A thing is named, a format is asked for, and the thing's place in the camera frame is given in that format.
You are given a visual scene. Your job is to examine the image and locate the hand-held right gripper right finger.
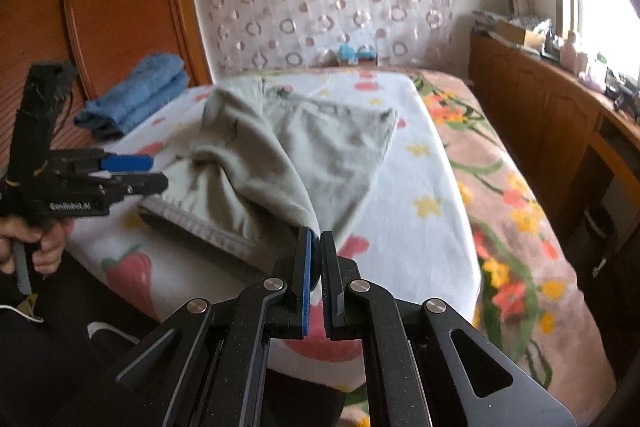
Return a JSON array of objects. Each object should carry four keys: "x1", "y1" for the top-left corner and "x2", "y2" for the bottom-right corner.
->
[{"x1": 320, "y1": 231, "x2": 576, "y2": 427}]

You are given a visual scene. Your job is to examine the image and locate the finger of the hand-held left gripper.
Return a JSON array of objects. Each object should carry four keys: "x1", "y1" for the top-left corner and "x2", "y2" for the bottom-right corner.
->
[
  {"x1": 60, "y1": 149, "x2": 153, "y2": 174},
  {"x1": 90, "y1": 173, "x2": 169, "y2": 206}
]

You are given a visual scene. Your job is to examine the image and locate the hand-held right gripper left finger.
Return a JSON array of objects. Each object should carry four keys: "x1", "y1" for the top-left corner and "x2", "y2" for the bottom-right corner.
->
[{"x1": 50, "y1": 227, "x2": 321, "y2": 427}]

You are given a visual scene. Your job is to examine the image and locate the grey-green pants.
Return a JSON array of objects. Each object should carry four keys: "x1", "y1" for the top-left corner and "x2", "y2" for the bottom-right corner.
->
[{"x1": 139, "y1": 79, "x2": 401, "y2": 258}]

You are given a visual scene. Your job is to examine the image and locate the person's left hand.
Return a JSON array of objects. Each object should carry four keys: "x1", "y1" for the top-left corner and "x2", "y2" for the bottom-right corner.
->
[{"x1": 0, "y1": 216, "x2": 68, "y2": 278}]

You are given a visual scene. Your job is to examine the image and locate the folded blue denim jeans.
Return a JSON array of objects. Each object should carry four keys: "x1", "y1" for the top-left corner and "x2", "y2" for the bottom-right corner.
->
[{"x1": 74, "y1": 53, "x2": 192, "y2": 140}]

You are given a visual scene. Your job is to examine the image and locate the white fruit-print blanket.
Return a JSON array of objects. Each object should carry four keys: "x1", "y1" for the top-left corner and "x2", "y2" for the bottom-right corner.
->
[{"x1": 65, "y1": 69, "x2": 483, "y2": 393}]

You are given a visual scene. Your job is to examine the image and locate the person's black clothed legs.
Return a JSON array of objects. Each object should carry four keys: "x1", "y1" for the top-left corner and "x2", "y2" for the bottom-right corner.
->
[{"x1": 0, "y1": 252, "x2": 346, "y2": 427}]

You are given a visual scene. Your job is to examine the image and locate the pink floral blanket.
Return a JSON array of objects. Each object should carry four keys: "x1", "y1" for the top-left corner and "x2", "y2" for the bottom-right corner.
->
[{"x1": 345, "y1": 69, "x2": 621, "y2": 427}]

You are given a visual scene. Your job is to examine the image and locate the wooden window cabinet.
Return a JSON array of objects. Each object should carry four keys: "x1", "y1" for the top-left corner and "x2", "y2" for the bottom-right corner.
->
[{"x1": 467, "y1": 29, "x2": 640, "y2": 258}]

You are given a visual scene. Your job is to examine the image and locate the patterned fabric pile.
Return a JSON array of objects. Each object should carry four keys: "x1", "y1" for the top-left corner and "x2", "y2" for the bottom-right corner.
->
[{"x1": 472, "y1": 9, "x2": 551, "y2": 32}]

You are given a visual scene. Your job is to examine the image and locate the open cardboard box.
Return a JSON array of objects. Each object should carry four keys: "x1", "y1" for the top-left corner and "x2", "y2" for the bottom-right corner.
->
[{"x1": 492, "y1": 19, "x2": 548, "y2": 50}]

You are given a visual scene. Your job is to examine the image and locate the pink bottle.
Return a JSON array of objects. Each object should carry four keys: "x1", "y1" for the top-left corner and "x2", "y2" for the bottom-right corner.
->
[{"x1": 560, "y1": 32, "x2": 578, "y2": 65}]

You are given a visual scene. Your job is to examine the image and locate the black device on stand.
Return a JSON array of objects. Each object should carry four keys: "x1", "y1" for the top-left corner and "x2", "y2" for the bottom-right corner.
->
[{"x1": 612, "y1": 82, "x2": 640, "y2": 118}]

